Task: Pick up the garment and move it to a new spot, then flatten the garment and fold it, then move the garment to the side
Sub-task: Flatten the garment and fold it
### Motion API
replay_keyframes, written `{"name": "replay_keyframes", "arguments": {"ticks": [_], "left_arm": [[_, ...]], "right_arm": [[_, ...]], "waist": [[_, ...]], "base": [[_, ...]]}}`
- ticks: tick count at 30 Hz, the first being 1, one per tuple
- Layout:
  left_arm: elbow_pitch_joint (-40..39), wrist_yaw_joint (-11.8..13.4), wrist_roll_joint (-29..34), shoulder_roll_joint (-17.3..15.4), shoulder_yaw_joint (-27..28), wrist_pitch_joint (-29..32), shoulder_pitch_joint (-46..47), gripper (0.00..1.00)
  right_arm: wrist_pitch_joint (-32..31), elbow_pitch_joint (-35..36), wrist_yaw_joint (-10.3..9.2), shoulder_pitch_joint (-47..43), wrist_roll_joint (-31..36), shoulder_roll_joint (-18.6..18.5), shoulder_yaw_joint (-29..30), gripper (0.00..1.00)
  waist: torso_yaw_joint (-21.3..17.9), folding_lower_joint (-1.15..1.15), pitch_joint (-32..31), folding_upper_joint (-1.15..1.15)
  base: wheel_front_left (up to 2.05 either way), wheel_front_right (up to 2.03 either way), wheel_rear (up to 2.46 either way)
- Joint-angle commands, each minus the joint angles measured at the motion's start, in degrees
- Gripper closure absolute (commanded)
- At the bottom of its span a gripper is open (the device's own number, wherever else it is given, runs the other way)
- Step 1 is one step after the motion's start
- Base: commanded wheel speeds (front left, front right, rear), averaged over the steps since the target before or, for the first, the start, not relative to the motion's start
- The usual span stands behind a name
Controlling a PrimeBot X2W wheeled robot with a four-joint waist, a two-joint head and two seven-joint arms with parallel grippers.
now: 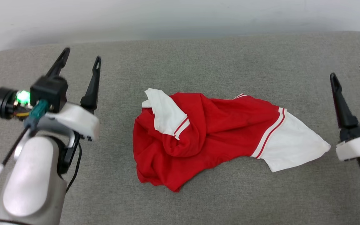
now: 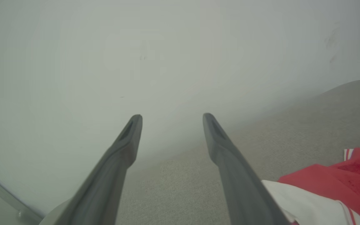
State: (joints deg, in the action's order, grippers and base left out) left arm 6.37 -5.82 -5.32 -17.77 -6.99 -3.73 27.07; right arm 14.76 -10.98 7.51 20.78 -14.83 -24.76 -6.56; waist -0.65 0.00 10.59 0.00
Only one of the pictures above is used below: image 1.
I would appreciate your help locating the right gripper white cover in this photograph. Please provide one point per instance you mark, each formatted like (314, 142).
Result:
(358, 145)

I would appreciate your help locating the grey fabric sofa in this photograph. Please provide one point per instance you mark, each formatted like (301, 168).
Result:
(214, 62)

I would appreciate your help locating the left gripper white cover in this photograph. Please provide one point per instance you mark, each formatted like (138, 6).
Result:
(77, 120)

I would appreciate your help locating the red and white t-shirt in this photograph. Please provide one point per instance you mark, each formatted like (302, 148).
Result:
(223, 131)

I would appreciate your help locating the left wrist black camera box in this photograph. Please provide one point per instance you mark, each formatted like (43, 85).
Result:
(50, 90)

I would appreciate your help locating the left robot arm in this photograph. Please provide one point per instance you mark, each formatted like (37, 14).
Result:
(33, 181)

